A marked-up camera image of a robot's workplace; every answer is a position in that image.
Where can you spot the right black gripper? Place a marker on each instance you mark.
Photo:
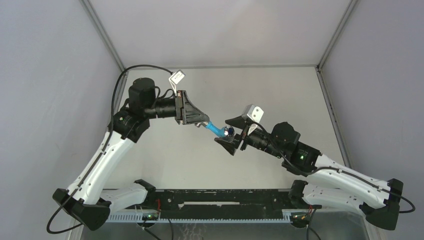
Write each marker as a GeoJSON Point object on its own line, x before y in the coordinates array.
{"type": "Point", "coordinates": [240, 123]}

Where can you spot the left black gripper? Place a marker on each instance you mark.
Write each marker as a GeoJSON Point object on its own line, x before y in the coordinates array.
{"type": "Point", "coordinates": [185, 109]}

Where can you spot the blue plastic water faucet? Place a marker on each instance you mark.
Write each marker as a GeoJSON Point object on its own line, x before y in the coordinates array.
{"type": "Point", "coordinates": [226, 131]}

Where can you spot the small metal pipe fitting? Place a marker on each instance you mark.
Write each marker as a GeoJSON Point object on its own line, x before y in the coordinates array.
{"type": "Point", "coordinates": [202, 124]}

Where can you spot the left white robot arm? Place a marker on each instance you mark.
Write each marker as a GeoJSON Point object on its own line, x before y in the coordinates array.
{"type": "Point", "coordinates": [85, 199]}

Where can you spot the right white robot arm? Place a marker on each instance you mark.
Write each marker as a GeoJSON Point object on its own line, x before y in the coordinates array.
{"type": "Point", "coordinates": [326, 183]}

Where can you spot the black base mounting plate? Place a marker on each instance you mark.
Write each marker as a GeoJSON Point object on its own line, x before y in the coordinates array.
{"type": "Point", "coordinates": [220, 203]}

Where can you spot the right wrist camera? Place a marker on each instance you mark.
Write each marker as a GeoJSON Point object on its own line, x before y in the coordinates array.
{"type": "Point", "coordinates": [252, 115]}

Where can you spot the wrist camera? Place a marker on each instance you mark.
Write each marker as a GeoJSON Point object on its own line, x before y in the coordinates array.
{"type": "Point", "coordinates": [175, 78]}
{"type": "Point", "coordinates": [252, 115]}

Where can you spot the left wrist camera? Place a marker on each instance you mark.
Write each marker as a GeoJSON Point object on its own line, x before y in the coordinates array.
{"type": "Point", "coordinates": [175, 78]}

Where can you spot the white slotted cable duct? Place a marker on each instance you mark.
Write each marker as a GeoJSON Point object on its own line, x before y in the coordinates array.
{"type": "Point", "coordinates": [150, 217]}

